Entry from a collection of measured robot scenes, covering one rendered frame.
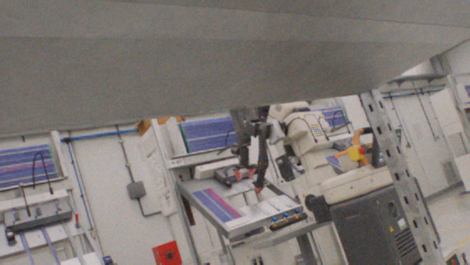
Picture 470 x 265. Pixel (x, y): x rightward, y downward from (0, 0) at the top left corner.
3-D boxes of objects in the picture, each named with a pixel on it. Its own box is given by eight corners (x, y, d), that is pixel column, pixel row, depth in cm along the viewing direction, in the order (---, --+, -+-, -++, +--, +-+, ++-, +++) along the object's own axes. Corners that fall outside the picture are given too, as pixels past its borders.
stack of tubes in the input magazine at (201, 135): (242, 143, 333) (232, 114, 336) (190, 153, 302) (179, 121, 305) (234, 148, 343) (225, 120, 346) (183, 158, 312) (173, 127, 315)
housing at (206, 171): (248, 174, 338) (249, 159, 331) (199, 186, 308) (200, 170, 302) (242, 170, 343) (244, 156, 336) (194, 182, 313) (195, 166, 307)
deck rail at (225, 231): (229, 238, 253) (230, 231, 251) (227, 239, 252) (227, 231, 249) (177, 188, 300) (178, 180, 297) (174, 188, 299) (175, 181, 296)
